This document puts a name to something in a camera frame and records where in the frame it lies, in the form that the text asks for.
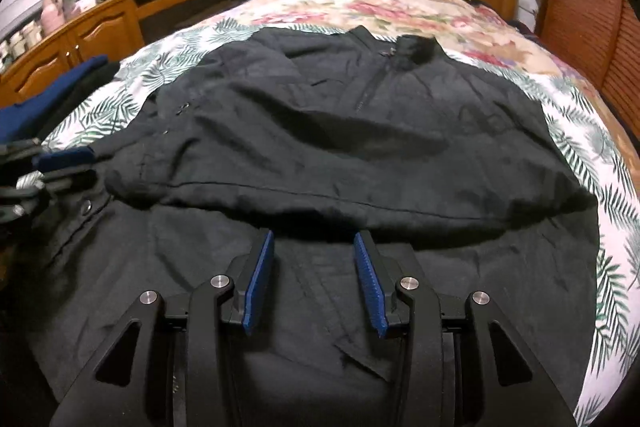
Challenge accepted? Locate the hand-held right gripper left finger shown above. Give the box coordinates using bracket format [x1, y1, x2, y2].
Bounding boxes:
[50, 229, 276, 427]

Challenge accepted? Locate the wooden louvred wardrobe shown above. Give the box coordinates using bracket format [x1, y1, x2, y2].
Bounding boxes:
[532, 0, 640, 132]

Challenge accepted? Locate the rose floral quilt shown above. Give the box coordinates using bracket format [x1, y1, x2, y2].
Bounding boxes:
[220, 0, 601, 108]

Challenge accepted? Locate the wooden desk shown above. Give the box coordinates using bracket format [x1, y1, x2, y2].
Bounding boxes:
[0, 0, 248, 108]

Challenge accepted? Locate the group of small bottles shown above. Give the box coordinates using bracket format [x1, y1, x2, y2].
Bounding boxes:
[0, 19, 48, 72]

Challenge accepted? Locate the black jacket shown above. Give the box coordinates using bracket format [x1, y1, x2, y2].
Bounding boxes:
[10, 26, 601, 427]

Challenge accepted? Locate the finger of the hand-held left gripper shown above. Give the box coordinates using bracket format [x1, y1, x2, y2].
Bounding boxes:
[0, 139, 97, 174]
[0, 170, 99, 228]

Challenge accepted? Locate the black folded garment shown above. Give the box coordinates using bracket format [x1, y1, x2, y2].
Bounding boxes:
[40, 62, 122, 138]

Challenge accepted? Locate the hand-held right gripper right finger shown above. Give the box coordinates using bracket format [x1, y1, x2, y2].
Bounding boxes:
[352, 229, 576, 427]

